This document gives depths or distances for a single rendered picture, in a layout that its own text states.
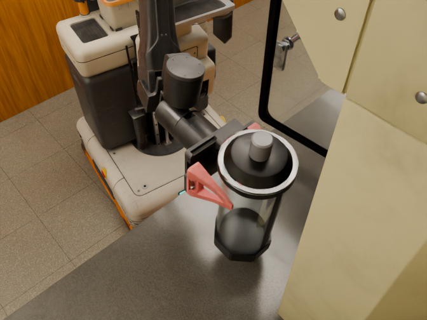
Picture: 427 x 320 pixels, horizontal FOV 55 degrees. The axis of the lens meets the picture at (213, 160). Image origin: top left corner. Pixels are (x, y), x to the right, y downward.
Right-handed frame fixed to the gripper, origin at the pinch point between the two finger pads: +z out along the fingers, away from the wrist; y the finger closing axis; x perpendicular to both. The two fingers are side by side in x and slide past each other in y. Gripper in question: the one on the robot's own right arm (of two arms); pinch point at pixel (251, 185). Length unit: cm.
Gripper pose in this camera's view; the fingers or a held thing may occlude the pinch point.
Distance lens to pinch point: 60.0
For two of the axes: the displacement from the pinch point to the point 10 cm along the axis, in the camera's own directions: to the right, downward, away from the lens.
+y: 7.5, -5.2, 4.2
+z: 6.6, 6.3, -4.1
